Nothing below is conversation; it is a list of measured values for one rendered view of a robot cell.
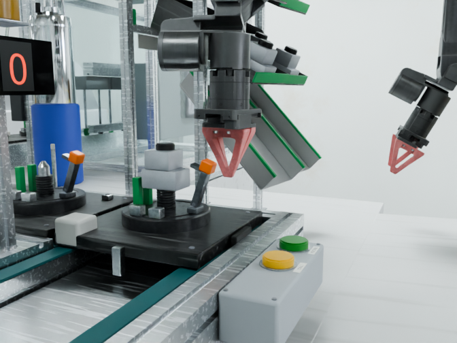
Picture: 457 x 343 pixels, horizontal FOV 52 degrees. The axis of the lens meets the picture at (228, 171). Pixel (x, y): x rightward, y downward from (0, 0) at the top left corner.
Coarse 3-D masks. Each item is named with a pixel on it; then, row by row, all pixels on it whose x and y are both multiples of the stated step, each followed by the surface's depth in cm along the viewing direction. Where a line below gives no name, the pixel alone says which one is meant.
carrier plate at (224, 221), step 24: (120, 216) 78; (216, 216) 78; (240, 216) 78; (96, 240) 66; (120, 240) 65; (144, 240) 65; (168, 240) 65; (192, 240) 65; (216, 240) 65; (192, 264) 60
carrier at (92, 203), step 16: (16, 176) 85; (32, 176) 87; (48, 176) 84; (16, 192) 81; (32, 192) 80; (48, 192) 84; (64, 192) 83; (80, 192) 87; (16, 208) 79; (32, 208) 78; (48, 208) 79; (64, 208) 81; (80, 208) 83; (96, 208) 83; (112, 208) 84; (16, 224) 73; (32, 224) 73; (48, 224) 73
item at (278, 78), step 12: (168, 0) 95; (180, 0) 101; (156, 12) 97; (168, 12) 96; (180, 12) 94; (192, 12) 92; (156, 24) 98; (252, 72) 87; (264, 72) 88; (276, 72) 98; (276, 84) 95
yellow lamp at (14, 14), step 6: (0, 0) 56; (6, 0) 56; (12, 0) 57; (18, 0) 58; (0, 6) 56; (6, 6) 56; (12, 6) 57; (18, 6) 58; (0, 12) 56; (6, 12) 56; (12, 12) 57; (18, 12) 58; (6, 18) 56; (12, 18) 57; (18, 18) 58
